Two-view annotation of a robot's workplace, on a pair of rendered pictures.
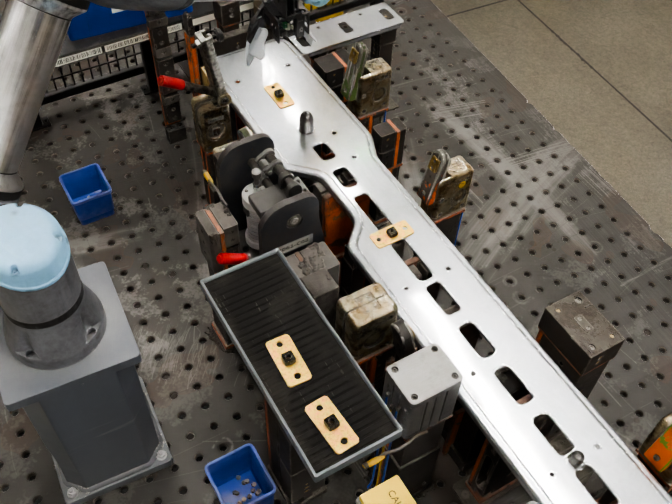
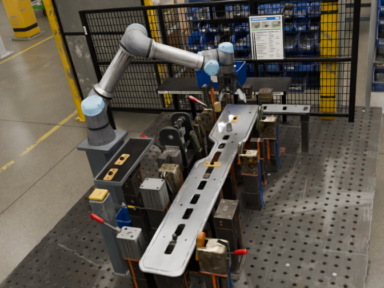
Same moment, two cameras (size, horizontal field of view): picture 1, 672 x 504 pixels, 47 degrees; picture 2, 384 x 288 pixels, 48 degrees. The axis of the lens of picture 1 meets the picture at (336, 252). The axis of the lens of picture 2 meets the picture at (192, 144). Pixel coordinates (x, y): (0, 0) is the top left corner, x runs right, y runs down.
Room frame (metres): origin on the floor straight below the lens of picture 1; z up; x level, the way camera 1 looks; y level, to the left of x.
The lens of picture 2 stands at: (-0.08, -1.55, 2.19)
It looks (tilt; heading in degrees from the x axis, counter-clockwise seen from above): 31 degrees down; 56
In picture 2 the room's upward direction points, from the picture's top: 10 degrees counter-clockwise
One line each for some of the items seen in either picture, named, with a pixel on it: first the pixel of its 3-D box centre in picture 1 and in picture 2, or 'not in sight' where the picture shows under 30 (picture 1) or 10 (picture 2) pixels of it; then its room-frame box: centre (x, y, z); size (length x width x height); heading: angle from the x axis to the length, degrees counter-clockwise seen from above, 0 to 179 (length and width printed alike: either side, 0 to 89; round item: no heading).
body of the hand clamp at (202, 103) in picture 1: (216, 160); (210, 136); (1.28, 0.28, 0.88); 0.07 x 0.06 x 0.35; 123
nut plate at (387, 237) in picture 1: (392, 232); (212, 163); (0.98, -0.11, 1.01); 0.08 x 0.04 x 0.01; 123
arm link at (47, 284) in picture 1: (25, 260); (94, 111); (0.67, 0.44, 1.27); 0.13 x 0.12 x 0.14; 56
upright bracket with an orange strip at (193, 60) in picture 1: (199, 108); (215, 118); (1.37, 0.33, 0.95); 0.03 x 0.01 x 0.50; 33
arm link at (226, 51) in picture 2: not in sight; (226, 54); (1.35, 0.13, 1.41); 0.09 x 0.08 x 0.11; 146
